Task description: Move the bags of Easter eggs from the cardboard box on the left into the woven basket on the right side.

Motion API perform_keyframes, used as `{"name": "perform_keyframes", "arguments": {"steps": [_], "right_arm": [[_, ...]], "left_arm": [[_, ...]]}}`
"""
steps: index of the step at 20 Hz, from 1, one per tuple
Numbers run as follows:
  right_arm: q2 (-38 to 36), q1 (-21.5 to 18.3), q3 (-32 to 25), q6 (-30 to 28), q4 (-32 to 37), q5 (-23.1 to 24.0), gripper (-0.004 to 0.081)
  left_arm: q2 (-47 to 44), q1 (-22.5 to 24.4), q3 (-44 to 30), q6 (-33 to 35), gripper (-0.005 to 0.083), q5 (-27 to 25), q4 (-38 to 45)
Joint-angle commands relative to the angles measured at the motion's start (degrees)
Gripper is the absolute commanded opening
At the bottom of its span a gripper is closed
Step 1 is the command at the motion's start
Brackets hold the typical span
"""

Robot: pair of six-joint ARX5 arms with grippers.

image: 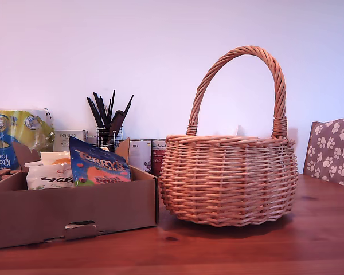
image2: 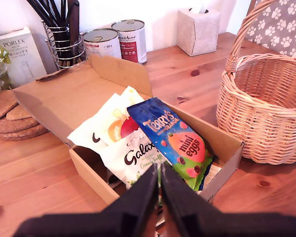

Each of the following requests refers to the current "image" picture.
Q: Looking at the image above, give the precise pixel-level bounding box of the blue Terry's mini eggs bag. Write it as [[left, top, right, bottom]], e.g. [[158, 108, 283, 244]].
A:
[[68, 136, 132, 187]]

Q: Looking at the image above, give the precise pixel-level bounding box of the white Galaxy egg bag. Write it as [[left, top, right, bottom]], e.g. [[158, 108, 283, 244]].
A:
[[25, 160, 75, 190]]

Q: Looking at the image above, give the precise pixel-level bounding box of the grey Porlex box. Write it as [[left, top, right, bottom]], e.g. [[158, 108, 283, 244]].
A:
[[53, 130, 88, 152]]

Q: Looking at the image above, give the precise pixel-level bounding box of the brown cardboard box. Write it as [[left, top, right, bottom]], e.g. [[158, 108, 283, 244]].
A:
[[0, 137, 159, 252]]

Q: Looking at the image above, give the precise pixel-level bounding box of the red labelled tin can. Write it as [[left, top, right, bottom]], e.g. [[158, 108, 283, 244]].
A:
[[151, 139, 167, 177]]

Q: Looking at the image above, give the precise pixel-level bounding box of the white labelled tin can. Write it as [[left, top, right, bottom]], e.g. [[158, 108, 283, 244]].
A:
[[128, 139, 153, 174]]

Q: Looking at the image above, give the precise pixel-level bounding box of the black chopstick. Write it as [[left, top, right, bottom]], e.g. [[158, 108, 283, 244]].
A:
[[86, 96, 104, 128], [120, 93, 135, 123], [107, 89, 116, 127], [92, 91, 107, 128]]

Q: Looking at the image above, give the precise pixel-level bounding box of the kitchen towel pack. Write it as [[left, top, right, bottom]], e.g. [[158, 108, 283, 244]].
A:
[[0, 107, 56, 175]]

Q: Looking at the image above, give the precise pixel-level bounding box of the brown handled utensil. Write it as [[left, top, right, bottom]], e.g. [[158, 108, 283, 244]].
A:
[[110, 109, 126, 135]]

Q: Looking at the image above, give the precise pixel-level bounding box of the woven wicker basket with handle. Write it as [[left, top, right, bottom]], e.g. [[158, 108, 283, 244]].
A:
[[159, 45, 299, 228]]

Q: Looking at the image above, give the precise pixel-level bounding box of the wire utensil holder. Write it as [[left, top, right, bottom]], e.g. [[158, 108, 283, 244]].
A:
[[96, 125, 124, 152]]

